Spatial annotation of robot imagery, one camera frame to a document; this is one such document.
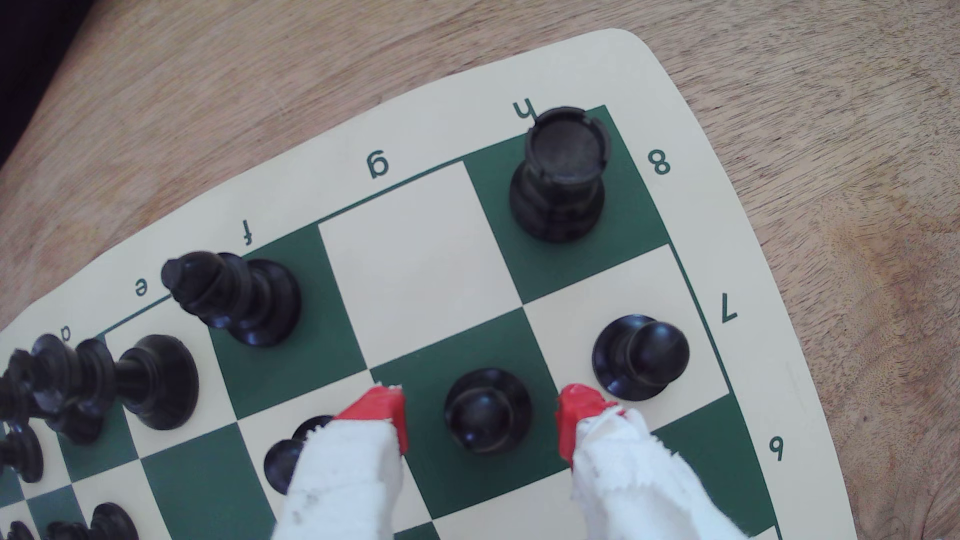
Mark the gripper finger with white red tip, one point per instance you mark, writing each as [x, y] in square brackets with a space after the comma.
[630, 480]
[345, 480]

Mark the black pawn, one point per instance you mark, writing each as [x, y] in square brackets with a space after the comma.
[112, 523]
[487, 411]
[19, 532]
[285, 459]
[640, 358]

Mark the green cream chess board mat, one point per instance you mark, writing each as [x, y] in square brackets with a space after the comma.
[420, 255]

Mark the black king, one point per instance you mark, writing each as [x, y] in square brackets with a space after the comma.
[157, 382]

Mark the black bishop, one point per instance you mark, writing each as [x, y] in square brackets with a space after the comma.
[236, 298]
[22, 454]

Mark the black rook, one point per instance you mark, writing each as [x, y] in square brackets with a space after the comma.
[561, 180]

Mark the black queen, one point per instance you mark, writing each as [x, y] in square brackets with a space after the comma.
[19, 386]

